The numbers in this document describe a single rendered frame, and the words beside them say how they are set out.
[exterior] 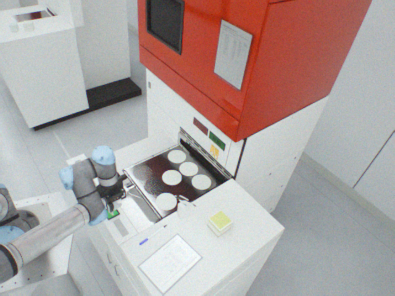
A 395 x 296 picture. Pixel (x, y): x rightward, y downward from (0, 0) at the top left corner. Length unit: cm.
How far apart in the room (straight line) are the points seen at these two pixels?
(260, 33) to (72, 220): 83
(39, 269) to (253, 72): 116
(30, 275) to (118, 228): 41
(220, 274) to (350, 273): 158
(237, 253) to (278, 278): 113
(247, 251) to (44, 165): 216
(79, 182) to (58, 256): 49
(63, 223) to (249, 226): 75
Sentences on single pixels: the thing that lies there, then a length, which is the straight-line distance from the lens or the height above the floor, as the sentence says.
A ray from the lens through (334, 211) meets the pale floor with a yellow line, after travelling 289.
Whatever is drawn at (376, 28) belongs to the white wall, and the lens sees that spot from 249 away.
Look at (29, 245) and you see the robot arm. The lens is 92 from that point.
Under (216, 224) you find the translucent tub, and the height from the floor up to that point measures 103.
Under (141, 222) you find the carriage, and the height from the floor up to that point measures 88.
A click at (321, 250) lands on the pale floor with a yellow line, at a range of 260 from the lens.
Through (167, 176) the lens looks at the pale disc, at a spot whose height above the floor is 90.
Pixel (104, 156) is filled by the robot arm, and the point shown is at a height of 133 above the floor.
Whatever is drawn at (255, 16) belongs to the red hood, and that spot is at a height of 175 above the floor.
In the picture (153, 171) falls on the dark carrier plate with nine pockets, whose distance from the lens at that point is 154.
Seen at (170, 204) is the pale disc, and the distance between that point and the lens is 142.
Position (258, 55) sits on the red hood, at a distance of 104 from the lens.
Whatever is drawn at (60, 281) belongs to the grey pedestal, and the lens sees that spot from 184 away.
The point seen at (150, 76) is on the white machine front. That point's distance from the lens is 180.
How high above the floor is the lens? 206
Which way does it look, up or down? 44 degrees down
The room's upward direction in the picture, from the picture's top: 8 degrees clockwise
